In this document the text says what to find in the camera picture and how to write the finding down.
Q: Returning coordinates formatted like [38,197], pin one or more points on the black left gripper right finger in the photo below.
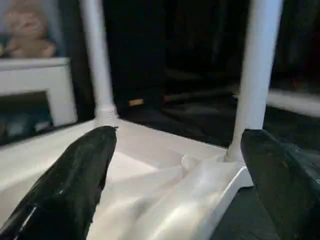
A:
[290,190]

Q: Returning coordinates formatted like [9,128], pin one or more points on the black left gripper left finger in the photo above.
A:
[62,195]

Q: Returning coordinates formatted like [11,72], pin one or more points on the white plastic table top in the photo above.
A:
[150,187]

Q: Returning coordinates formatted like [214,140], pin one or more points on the white tapered table leg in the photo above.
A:
[257,62]
[97,62]

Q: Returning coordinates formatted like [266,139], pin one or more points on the white flat board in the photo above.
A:
[292,101]

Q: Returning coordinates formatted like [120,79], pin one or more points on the white sideboard cabinet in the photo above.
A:
[60,82]

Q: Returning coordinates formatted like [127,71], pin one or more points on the small tan object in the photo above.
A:
[136,102]

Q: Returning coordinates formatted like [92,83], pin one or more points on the black work mat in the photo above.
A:
[187,117]

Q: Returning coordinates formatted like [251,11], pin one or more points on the beige plush toy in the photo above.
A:
[27,32]

